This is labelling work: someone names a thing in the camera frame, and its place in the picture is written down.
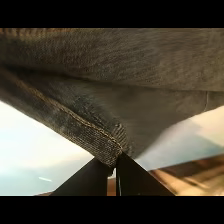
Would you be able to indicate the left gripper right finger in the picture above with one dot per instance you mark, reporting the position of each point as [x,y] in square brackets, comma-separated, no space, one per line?
[136,180]

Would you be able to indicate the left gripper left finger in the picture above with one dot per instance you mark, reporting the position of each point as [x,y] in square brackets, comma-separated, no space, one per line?
[88,181]

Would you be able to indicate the black jeans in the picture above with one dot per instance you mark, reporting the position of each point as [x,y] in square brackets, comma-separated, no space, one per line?
[110,83]

